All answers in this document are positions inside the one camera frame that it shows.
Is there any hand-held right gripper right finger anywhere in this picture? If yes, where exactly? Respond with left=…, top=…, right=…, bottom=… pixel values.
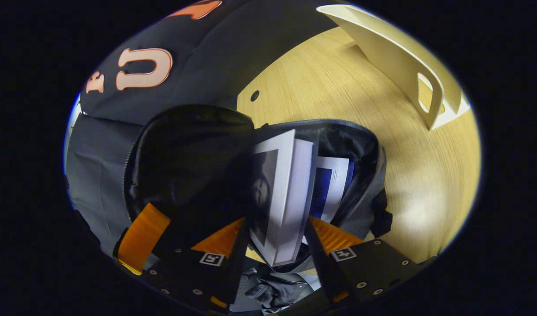
left=304, top=216, right=437, bottom=305

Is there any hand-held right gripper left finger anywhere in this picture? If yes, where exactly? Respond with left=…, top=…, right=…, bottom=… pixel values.
left=140, top=217, right=252, bottom=315

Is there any portrait picture book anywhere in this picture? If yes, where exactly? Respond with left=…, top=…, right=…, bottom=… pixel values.
left=250, top=129, right=318, bottom=267

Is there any blue picture book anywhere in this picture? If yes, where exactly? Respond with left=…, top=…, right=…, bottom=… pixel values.
left=312, top=156, right=354, bottom=224

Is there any grey schoolbag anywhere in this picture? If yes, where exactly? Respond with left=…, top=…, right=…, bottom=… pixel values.
left=122, top=104, right=394, bottom=316

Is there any white bookshelf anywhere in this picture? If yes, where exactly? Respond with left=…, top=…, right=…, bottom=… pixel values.
left=317, top=4, right=471, bottom=131

